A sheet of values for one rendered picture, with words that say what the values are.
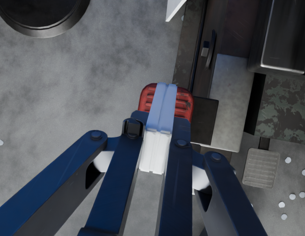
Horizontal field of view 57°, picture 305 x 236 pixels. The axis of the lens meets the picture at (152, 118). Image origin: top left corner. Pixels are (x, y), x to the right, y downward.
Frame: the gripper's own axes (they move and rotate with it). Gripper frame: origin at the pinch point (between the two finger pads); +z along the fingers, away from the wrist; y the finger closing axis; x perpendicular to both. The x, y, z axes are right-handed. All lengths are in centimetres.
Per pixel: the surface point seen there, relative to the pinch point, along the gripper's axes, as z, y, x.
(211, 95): 22.8, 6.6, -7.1
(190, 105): 11.2, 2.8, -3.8
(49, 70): 82, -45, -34
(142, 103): 11.0, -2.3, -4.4
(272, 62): 19.2, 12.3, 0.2
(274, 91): 23.3, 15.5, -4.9
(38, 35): 86, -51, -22
